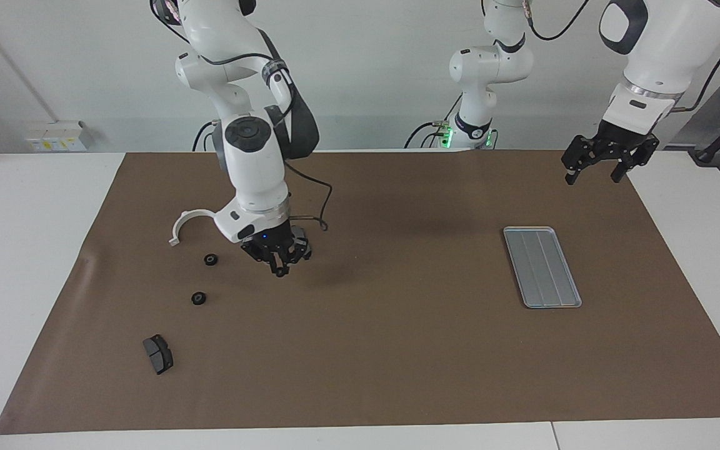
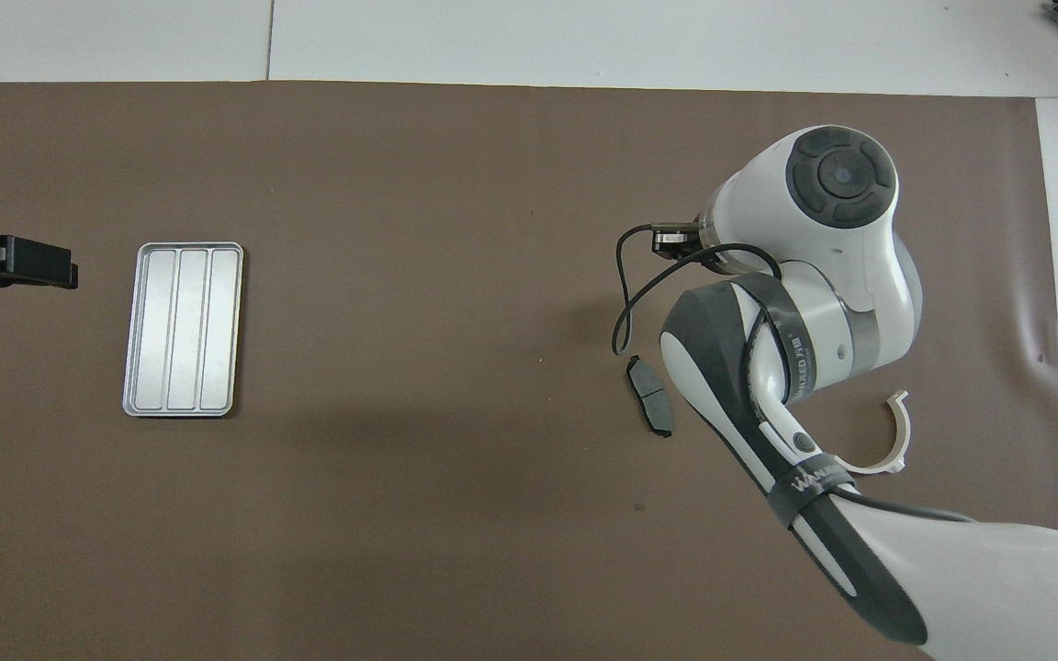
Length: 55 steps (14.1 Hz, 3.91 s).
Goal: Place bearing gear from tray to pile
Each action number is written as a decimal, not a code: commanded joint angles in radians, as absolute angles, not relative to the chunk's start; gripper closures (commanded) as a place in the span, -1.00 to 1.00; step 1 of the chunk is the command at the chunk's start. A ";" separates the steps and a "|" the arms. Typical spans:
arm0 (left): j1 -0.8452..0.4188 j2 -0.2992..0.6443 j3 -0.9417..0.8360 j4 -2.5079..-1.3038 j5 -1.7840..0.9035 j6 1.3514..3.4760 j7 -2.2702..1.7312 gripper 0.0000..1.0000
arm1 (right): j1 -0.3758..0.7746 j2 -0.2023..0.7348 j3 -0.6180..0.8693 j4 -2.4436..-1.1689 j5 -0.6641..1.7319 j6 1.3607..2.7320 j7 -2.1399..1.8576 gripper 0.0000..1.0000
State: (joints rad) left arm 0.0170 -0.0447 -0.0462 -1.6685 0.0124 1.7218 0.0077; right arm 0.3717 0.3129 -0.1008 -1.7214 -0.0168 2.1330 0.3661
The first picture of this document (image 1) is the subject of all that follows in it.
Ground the long grey brake pad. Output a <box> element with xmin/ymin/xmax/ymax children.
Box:
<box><xmin>292</xmin><ymin>226</ymin><xmax>313</xmax><ymax>261</ymax></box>

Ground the silver metal tray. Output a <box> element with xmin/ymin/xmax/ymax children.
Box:
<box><xmin>502</xmin><ymin>226</ymin><xmax>583</xmax><ymax>310</ymax></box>

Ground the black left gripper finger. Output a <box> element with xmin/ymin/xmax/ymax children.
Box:
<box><xmin>561</xmin><ymin>134</ymin><xmax>589</xmax><ymax>185</ymax></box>
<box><xmin>611</xmin><ymin>139</ymin><xmax>660</xmax><ymax>184</ymax></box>

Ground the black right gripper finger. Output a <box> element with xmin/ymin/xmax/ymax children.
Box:
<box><xmin>259</xmin><ymin>249</ymin><xmax>283</xmax><ymax>276</ymax></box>
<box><xmin>281</xmin><ymin>242</ymin><xmax>306</xmax><ymax>273</ymax></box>

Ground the brown table mat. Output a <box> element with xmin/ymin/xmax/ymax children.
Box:
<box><xmin>0</xmin><ymin>149</ymin><xmax>720</xmax><ymax>436</ymax></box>

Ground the white wall socket box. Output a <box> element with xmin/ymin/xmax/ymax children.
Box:
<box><xmin>25</xmin><ymin>120</ymin><xmax>94</xmax><ymax>153</ymax></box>

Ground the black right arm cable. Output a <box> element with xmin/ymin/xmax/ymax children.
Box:
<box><xmin>149</xmin><ymin>0</ymin><xmax>334</xmax><ymax>233</ymax></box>

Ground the short grey brake pad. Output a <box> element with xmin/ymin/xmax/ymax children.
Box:
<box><xmin>142</xmin><ymin>334</ymin><xmax>174</xmax><ymax>376</ymax></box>

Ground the black base power cable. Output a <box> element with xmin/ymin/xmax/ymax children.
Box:
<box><xmin>404</xmin><ymin>119</ymin><xmax>449</xmax><ymax>150</ymax></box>
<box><xmin>191</xmin><ymin>120</ymin><xmax>218</xmax><ymax>153</ymax></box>

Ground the white curved plastic bracket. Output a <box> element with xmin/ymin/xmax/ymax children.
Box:
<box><xmin>168</xmin><ymin>210</ymin><xmax>218</xmax><ymax>248</ymax></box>

